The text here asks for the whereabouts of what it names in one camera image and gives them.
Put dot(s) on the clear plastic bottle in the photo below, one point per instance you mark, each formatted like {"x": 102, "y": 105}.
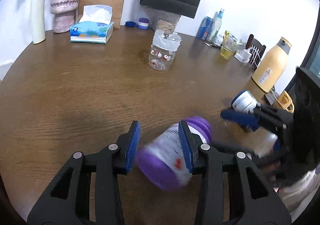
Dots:
{"x": 216, "y": 27}

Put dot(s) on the white thermos flask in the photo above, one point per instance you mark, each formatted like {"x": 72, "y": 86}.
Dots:
{"x": 38, "y": 17}

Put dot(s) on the blue lid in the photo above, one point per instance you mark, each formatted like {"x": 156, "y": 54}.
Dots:
{"x": 130, "y": 24}

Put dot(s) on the yellow thermos jug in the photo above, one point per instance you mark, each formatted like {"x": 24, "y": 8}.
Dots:
{"x": 270, "y": 67}

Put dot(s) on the purple and white cup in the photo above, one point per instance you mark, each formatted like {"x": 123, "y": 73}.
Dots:
{"x": 162, "y": 165}

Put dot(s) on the person's white clothing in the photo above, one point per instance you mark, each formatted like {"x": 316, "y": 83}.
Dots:
{"x": 297, "y": 195}

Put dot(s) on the white bottle with blue cap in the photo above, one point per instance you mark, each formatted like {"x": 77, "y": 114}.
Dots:
{"x": 243, "y": 101}

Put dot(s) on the clear plastic jar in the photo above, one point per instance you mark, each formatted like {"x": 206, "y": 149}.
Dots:
{"x": 162, "y": 52}

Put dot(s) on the pink ribbed vase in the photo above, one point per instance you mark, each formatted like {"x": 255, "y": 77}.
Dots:
{"x": 63, "y": 2}

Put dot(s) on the yellow mug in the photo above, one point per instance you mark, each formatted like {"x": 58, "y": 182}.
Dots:
{"x": 285, "y": 102}

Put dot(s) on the glass jar of cereal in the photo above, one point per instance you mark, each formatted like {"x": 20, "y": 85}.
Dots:
{"x": 166, "y": 23}

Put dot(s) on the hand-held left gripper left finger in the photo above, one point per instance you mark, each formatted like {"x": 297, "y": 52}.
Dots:
{"x": 132, "y": 147}

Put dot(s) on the blue tissue box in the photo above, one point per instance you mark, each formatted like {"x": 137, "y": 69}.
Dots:
{"x": 91, "y": 31}

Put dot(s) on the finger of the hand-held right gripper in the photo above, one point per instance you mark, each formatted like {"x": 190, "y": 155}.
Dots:
{"x": 240, "y": 118}
{"x": 232, "y": 147}

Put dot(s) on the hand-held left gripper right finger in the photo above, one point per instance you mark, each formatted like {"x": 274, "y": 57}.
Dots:
{"x": 186, "y": 148}

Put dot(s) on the blue drink can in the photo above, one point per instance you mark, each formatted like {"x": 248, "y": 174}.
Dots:
{"x": 205, "y": 28}

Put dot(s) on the dark wooden chair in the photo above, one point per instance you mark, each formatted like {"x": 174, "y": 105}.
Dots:
{"x": 258, "y": 48}

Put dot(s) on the glass of yellow liquid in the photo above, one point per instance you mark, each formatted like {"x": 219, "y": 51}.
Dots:
{"x": 228, "y": 48}

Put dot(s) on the white power adapter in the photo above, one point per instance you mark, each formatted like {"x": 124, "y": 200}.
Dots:
{"x": 243, "y": 54}

